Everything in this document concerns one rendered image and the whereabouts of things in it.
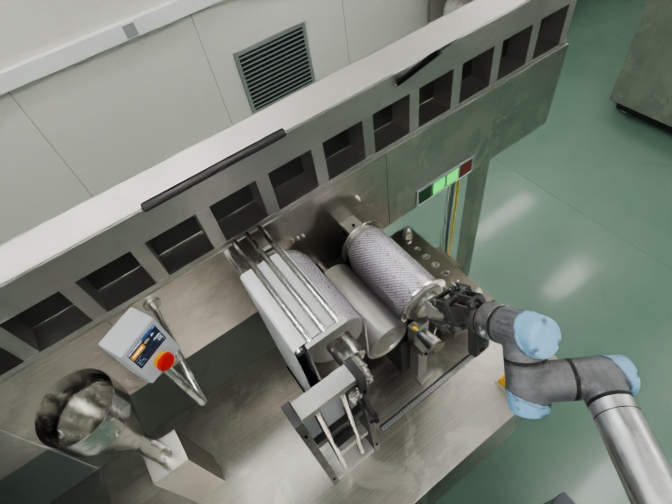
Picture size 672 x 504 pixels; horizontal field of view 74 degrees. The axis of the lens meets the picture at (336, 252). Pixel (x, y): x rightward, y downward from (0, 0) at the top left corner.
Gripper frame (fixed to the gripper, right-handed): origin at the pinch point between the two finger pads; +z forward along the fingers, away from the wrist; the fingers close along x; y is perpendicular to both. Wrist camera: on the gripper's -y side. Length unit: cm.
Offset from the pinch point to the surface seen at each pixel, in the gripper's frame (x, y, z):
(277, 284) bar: 29.5, 25.7, 4.6
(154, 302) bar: 54, 35, 19
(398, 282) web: 3.3, 9.1, 5.5
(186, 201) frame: 37, 51, 6
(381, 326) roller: 12.2, 1.3, 7.0
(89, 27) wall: 20, 167, 212
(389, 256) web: 0.2, 14.4, 10.3
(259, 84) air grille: -71, 105, 263
